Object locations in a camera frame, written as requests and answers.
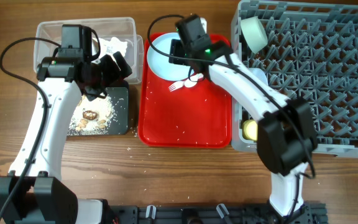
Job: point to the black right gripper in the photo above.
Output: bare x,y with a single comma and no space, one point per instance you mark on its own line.
176,53

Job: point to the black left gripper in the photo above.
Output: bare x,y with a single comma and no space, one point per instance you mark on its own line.
114,73

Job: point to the light blue plate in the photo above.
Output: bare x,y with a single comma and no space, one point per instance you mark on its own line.
160,65

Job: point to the white tissue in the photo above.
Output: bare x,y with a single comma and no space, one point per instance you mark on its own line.
110,46

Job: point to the white plastic spoon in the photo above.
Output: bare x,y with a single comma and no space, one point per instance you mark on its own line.
176,85
193,80

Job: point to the green bowl with food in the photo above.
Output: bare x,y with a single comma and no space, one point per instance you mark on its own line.
254,34

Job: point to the light blue bowl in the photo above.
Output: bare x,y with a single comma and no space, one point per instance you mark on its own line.
260,74

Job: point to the yellow plastic cup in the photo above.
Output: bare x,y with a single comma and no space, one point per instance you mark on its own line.
250,130

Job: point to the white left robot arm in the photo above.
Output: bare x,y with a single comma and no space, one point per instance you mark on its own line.
32,190

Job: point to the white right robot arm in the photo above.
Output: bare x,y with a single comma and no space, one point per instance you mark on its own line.
286,136

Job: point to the pile of rice food waste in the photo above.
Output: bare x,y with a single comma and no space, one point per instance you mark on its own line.
91,117

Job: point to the grey plastic dishwasher rack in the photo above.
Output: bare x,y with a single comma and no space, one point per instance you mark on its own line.
312,52

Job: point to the black plastic tray bin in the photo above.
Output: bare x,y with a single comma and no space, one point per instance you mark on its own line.
120,100

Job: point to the red plastic tray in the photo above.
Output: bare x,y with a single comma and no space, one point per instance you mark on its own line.
188,117

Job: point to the clear plastic bin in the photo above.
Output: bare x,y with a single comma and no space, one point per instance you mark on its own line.
121,27

